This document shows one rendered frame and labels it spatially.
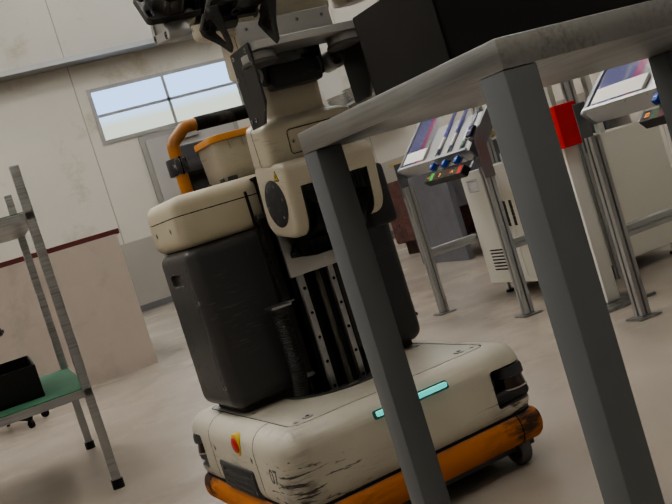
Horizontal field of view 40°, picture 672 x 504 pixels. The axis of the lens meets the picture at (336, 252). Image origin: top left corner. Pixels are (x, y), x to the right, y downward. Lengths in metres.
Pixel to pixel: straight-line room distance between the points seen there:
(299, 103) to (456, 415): 0.75
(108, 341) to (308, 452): 4.34
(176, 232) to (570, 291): 1.39
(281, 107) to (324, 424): 0.67
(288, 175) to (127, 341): 4.33
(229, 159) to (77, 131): 10.00
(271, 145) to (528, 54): 1.12
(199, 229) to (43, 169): 9.99
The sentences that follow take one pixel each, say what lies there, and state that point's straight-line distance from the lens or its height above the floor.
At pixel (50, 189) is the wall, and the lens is 12.05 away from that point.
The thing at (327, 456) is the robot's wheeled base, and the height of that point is 0.21.
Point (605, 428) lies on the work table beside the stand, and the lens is 0.91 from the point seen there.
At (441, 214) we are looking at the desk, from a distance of 6.59.
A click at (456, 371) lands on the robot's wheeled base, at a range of 2.03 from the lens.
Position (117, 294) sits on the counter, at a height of 0.51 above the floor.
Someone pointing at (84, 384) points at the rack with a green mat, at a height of 0.36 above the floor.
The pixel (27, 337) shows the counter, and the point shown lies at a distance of 6.09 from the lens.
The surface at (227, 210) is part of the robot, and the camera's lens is 2.15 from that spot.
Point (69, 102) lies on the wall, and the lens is 12.25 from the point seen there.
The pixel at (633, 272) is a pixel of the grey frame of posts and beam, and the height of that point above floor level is 0.16.
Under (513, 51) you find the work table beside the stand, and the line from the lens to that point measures 0.87.
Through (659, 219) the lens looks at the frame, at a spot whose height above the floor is 0.30.
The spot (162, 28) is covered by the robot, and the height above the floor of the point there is 1.13.
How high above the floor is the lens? 0.71
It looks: 3 degrees down
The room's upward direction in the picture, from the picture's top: 17 degrees counter-clockwise
